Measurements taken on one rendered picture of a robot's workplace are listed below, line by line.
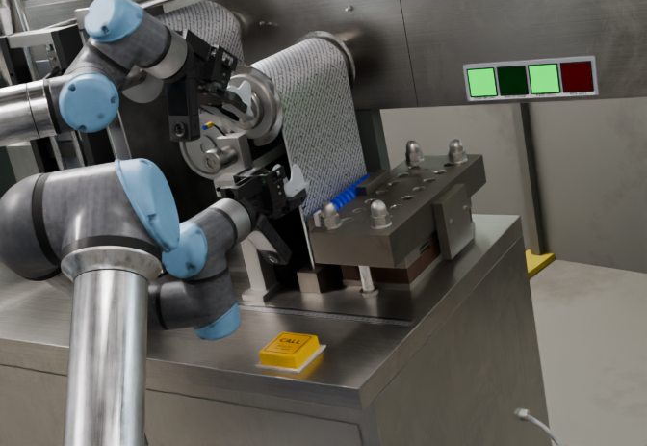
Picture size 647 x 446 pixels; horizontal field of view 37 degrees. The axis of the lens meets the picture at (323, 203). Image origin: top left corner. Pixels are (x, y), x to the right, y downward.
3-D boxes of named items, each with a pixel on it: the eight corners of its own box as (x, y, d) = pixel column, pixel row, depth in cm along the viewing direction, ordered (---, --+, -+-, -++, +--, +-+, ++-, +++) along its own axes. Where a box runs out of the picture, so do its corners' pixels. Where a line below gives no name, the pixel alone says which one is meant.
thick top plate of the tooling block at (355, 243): (315, 263, 169) (308, 231, 167) (415, 182, 199) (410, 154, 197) (394, 268, 160) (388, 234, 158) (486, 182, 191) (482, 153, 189)
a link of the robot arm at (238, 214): (242, 250, 152) (202, 249, 156) (258, 239, 155) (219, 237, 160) (231, 207, 149) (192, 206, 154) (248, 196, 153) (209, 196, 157)
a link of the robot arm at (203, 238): (162, 283, 148) (148, 233, 145) (205, 253, 156) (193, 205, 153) (201, 287, 143) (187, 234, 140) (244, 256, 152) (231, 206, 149)
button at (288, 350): (261, 365, 152) (257, 352, 151) (285, 344, 157) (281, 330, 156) (297, 370, 148) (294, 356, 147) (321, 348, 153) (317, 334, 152)
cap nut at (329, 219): (317, 229, 167) (312, 205, 165) (327, 221, 170) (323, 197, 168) (334, 230, 165) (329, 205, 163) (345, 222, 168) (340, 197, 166)
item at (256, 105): (228, 81, 166) (263, 101, 163) (235, 78, 167) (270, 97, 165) (219, 118, 170) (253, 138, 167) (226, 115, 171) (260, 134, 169)
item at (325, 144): (302, 226, 173) (281, 128, 167) (366, 180, 191) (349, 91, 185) (305, 226, 172) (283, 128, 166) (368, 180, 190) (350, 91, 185)
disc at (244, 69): (224, 146, 174) (205, 67, 170) (225, 145, 175) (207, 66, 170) (291, 145, 166) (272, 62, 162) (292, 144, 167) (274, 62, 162)
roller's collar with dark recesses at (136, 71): (104, 93, 178) (95, 60, 176) (126, 84, 182) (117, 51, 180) (129, 91, 174) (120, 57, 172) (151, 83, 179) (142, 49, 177)
